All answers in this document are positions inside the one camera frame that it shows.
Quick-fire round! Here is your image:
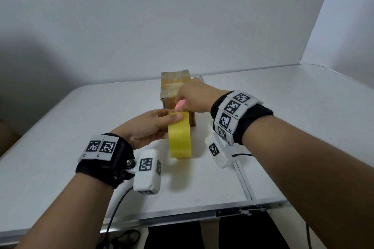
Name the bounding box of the person's right hand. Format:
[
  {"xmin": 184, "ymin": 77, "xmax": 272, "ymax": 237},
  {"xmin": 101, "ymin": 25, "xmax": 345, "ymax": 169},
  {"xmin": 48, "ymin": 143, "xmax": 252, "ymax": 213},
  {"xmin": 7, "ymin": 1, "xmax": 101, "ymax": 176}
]
[{"xmin": 175, "ymin": 77, "xmax": 230, "ymax": 113}]

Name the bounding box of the person's left hand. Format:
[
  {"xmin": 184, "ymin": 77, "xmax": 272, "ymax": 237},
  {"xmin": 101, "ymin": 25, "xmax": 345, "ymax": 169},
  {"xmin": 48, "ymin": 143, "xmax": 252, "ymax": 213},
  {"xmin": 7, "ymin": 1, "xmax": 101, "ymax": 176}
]
[{"xmin": 110, "ymin": 108, "xmax": 185, "ymax": 150}]

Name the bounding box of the yellow tape roll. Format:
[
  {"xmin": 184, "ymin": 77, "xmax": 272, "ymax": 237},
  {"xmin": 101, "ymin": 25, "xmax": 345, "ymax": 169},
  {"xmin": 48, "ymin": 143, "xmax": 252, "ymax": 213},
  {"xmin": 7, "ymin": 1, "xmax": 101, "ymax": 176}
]
[{"xmin": 168, "ymin": 112, "xmax": 192, "ymax": 159}]

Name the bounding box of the person's right forearm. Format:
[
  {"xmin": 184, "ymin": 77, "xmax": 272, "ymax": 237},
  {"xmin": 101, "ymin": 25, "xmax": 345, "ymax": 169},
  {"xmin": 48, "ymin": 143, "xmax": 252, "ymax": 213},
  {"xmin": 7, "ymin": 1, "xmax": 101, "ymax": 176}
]
[{"xmin": 242, "ymin": 115, "xmax": 374, "ymax": 249}]

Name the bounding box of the person's left forearm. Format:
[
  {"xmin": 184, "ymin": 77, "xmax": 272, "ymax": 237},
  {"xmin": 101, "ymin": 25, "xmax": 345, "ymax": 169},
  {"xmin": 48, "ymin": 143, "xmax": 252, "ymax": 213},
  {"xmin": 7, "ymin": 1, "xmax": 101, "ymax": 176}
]
[{"xmin": 15, "ymin": 171, "xmax": 117, "ymax": 249}]

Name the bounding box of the taped brown cardboard box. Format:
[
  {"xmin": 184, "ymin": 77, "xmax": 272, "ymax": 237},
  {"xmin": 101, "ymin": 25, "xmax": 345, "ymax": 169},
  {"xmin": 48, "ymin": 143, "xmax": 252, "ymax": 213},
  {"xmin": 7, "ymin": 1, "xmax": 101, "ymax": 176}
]
[{"xmin": 160, "ymin": 69, "xmax": 197, "ymax": 127}]

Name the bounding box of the metal table latch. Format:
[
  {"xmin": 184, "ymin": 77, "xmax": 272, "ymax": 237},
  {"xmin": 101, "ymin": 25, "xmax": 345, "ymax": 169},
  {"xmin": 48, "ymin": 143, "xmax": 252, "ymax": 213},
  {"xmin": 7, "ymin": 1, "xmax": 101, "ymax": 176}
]
[{"xmin": 216, "ymin": 206, "xmax": 267, "ymax": 217}]

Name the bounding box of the black wrist strap with markers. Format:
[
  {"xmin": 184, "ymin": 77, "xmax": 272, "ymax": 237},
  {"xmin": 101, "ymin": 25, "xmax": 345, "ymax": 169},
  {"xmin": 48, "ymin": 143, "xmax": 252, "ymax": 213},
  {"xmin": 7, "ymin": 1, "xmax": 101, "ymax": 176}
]
[
  {"xmin": 210, "ymin": 90, "xmax": 274, "ymax": 146},
  {"xmin": 75, "ymin": 133, "xmax": 136, "ymax": 190}
]

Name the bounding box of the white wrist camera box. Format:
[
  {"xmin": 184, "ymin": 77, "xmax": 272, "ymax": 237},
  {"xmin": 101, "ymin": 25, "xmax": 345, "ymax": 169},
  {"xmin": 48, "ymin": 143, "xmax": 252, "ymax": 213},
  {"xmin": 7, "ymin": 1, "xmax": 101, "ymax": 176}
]
[
  {"xmin": 205, "ymin": 133, "xmax": 235, "ymax": 169},
  {"xmin": 133, "ymin": 148, "xmax": 163, "ymax": 196}
]

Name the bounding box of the black cable coil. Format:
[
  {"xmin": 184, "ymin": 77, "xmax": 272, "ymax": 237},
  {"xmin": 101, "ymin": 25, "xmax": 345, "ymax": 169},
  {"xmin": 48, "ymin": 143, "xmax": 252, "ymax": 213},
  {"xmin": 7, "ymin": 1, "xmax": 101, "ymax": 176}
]
[{"xmin": 97, "ymin": 229, "xmax": 141, "ymax": 249}]

